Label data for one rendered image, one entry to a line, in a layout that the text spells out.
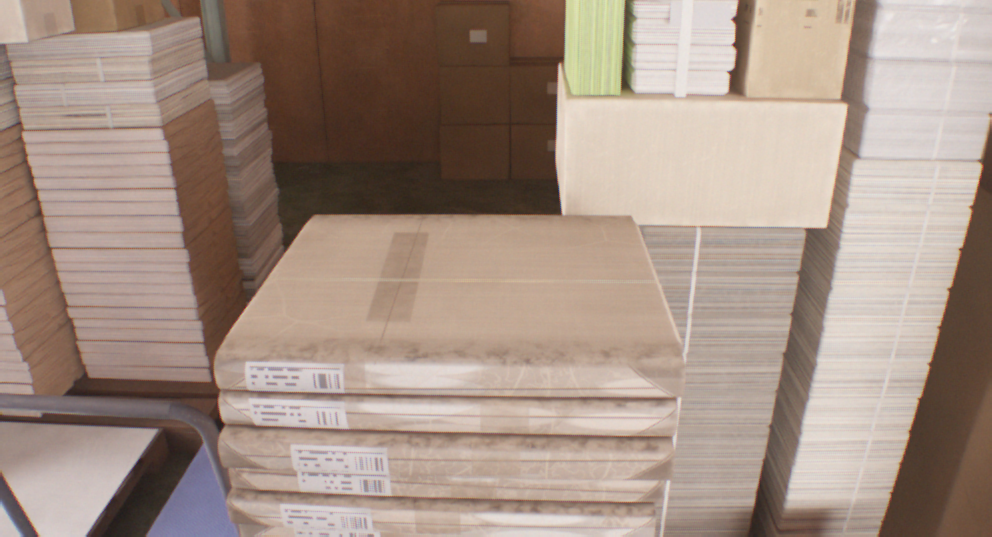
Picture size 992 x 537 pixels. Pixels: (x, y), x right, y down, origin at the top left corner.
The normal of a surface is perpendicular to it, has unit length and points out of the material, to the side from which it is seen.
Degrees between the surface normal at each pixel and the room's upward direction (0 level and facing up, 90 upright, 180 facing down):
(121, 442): 0
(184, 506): 0
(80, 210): 90
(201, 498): 0
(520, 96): 90
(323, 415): 90
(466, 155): 90
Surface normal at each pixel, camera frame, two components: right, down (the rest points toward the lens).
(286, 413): -0.05, 0.41
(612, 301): -0.01, -0.91
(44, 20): 1.00, 0.03
